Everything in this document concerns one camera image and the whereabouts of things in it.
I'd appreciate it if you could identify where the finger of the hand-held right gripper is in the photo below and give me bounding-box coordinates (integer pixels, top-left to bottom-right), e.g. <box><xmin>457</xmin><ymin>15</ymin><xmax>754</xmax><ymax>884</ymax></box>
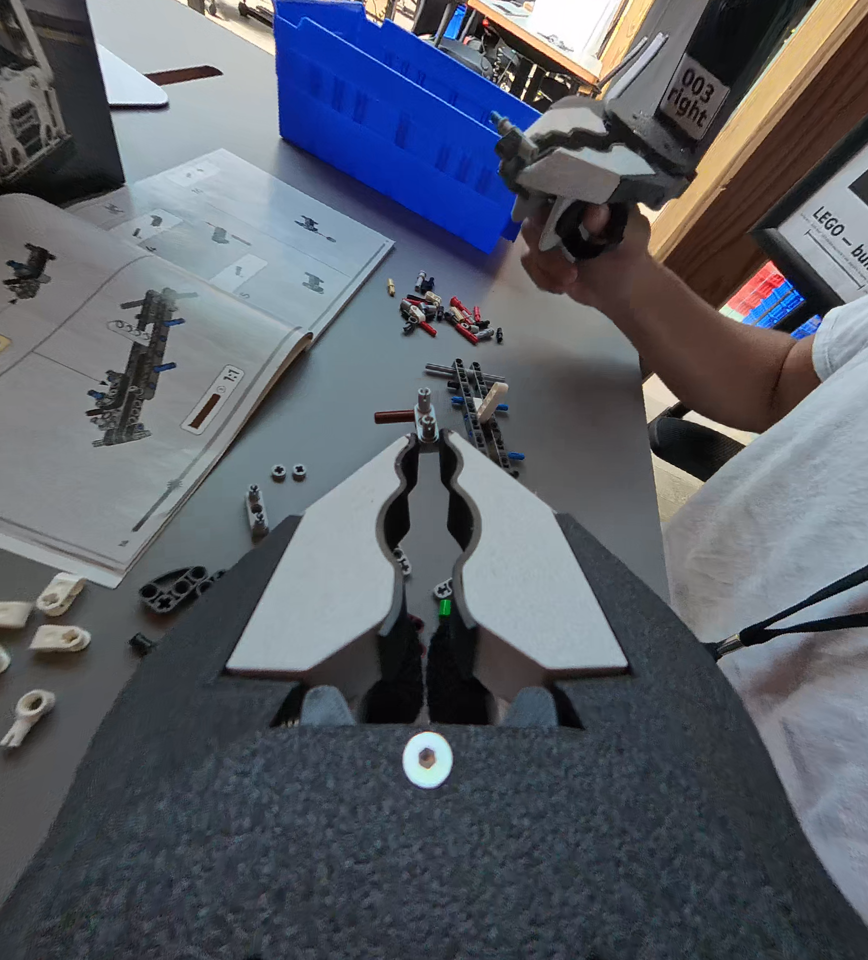
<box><xmin>507</xmin><ymin>144</ymin><xmax>694</xmax><ymax>215</ymax></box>
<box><xmin>497</xmin><ymin>97</ymin><xmax>634</xmax><ymax>163</ymax></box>

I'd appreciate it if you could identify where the grey lego axle connector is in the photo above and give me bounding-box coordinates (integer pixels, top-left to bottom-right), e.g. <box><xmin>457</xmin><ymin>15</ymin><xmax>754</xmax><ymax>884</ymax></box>
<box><xmin>410</xmin><ymin>387</ymin><xmax>444</xmax><ymax>445</ymax></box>

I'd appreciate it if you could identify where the wooden partition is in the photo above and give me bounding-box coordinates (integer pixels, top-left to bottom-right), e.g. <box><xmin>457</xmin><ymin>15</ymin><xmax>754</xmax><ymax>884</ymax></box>
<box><xmin>659</xmin><ymin>0</ymin><xmax>868</xmax><ymax>305</ymax></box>

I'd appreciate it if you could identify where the lego instruction booklet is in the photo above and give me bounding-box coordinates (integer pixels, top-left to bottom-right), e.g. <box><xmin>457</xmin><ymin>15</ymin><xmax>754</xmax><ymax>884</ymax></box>
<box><xmin>0</xmin><ymin>147</ymin><xmax>396</xmax><ymax>590</ymax></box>

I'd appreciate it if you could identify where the dark grey lego beam assembly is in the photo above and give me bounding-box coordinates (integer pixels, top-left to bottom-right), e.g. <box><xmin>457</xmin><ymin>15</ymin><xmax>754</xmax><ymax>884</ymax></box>
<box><xmin>425</xmin><ymin>358</ymin><xmax>529</xmax><ymax>480</ymax></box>

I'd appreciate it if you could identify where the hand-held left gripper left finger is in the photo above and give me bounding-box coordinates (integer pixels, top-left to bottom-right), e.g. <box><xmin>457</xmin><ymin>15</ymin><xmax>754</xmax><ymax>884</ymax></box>
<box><xmin>225</xmin><ymin>433</ymin><xmax>420</xmax><ymax>727</ymax></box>

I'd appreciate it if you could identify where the black lego piece blue pin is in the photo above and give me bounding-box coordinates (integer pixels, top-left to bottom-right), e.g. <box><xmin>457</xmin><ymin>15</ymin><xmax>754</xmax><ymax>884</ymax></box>
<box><xmin>489</xmin><ymin>111</ymin><xmax>531</xmax><ymax>162</ymax></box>

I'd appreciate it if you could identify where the framed instruction sign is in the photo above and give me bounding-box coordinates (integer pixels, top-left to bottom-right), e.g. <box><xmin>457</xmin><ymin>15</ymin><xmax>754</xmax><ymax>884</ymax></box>
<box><xmin>750</xmin><ymin>71</ymin><xmax>868</xmax><ymax>305</ymax></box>

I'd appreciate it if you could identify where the stack of coloured storage bins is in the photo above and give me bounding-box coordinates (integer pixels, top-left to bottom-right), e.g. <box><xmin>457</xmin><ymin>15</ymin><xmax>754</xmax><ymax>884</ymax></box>
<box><xmin>719</xmin><ymin>258</ymin><xmax>824</xmax><ymax>340</ymax></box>

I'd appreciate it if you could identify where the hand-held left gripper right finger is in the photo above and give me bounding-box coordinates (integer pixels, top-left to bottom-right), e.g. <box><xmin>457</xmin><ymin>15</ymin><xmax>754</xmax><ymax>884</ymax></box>
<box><xmin>440</xmin><ymin>429</ymin><xmax>630</xmax><ymax>727</ymax></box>

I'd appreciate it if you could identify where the black office chair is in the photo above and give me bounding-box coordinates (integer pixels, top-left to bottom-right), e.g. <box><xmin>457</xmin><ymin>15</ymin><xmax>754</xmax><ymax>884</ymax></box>
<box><xmin>647</xmin><ymin>402</ymin><xmax>748</xmax><ymax>483</ymax></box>

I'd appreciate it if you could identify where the dark grey curved lego beam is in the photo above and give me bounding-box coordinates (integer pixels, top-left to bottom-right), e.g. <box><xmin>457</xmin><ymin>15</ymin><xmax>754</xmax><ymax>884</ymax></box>
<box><xmin>138</xmin><ymin>565</ymin><xmax>212</xmax><ymax>615</ymax></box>

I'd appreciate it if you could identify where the blue storage bin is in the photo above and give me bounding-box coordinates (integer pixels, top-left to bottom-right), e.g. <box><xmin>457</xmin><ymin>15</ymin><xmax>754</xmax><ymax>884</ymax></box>
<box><xmin>272</xmin><ymin>0</ymin><xmax>544</xmax><ymax>256</ymax></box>

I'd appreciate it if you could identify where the person's right forearm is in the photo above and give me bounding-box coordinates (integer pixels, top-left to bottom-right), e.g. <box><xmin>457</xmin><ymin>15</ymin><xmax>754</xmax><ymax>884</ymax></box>
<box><xmin>591</xmin><ymin>247</ymin><xmax>829</xmax><ymax>435</ymax></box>

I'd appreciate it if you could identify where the white flat stand base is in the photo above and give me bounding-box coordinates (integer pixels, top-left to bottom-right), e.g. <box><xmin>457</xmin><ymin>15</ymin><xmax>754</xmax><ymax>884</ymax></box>
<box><xmin>95</xmin><ymin>43</ymin><xmax>170</xmax><ymax>111</ymax></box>

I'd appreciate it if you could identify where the pile of small lego pins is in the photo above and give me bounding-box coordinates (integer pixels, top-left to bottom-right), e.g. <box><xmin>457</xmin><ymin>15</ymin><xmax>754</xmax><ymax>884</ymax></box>
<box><xmin>387</xmin><ymin>270</ymin><xmax>508</xmax><ymax>345</ymax></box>

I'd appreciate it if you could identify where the lego set box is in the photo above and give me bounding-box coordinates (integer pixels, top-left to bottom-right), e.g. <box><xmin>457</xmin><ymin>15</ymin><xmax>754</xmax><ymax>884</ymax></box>
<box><xmin>0</xmin><ymin>0</ymin><xmax>126</xmax><ymax>215</ymax></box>

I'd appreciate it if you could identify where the black lanyard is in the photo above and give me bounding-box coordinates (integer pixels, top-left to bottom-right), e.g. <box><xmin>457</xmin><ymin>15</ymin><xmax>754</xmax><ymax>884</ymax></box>
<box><xmin>711</xmin><ymin>538</ymin><xmax>868</xmax><ymax>663</ymax></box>

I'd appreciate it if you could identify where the person's right hand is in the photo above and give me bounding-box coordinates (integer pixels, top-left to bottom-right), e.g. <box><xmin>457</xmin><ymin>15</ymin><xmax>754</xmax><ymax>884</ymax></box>
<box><xmin>520</xmin><ymin>202</ymin><xmax>656</xmax><ymax>309</ymax></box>

